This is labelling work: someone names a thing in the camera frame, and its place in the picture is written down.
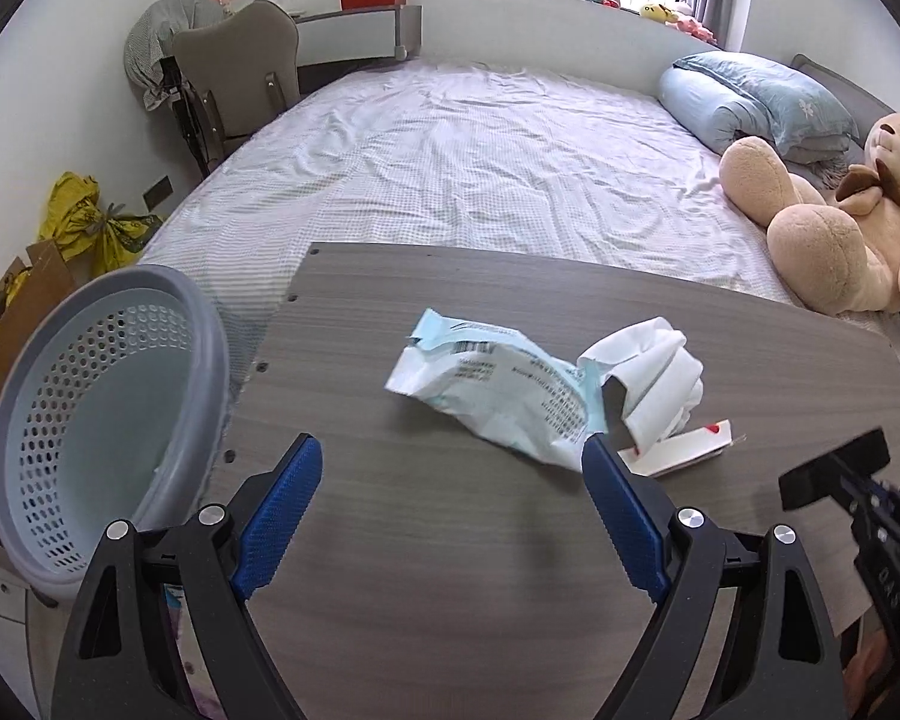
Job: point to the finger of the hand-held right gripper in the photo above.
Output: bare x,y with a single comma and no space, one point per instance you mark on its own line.
889,499

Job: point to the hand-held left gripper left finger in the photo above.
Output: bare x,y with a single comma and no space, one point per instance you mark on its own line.
281,517

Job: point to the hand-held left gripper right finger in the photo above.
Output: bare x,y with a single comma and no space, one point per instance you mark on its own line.
622,517

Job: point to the white red packet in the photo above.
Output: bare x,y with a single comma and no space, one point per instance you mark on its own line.
682,450

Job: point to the white paper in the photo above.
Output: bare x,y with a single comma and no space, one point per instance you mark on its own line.
652,367

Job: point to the light blue wet wipe packet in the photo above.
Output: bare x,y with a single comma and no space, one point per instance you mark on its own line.
495,382

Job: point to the grey perforated plastic basket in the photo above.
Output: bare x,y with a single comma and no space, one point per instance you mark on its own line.
105,405

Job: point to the large beige teddy bear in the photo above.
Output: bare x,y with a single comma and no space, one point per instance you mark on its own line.
817,240

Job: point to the brown cardboard piece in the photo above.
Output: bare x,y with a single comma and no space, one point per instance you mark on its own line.
34,300

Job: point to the large yellow plastic bag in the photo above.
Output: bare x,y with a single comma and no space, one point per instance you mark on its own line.
82,225

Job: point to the folded grey blanket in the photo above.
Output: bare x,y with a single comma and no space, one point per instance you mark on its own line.
821,148

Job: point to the bed with pale sheet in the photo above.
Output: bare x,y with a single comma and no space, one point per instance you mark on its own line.
457,165

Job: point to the folded light blue quilt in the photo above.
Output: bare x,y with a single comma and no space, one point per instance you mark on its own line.
697,109

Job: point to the light blue pillow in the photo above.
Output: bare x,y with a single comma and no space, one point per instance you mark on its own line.
780,90

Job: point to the grey brown chair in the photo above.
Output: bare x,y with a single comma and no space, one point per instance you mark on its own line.
240,60

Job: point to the grey clothing on chair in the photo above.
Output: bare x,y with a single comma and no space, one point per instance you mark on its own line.
150,45

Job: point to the grey desk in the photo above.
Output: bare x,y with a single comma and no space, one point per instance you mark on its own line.
360,30

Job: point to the pink plush toy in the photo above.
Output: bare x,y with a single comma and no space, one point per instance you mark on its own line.
694,24

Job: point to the yellow plush toy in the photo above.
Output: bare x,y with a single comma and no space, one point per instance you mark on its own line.
658,12

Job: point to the red box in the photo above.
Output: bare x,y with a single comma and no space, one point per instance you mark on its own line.
373,0

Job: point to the dark wall socket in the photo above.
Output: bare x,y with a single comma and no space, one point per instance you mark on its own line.
157,192

